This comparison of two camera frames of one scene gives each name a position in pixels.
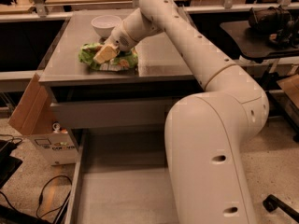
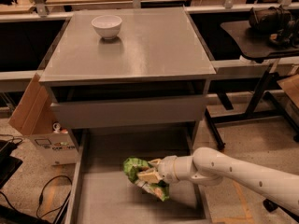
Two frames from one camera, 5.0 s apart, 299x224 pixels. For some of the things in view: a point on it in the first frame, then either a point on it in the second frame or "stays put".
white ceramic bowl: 105,24 stays put
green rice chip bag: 123,61 to 133,165
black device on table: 277,23 stays put
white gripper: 120,38 to 166,169
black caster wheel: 271,203 stays put
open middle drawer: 121,176 stays put
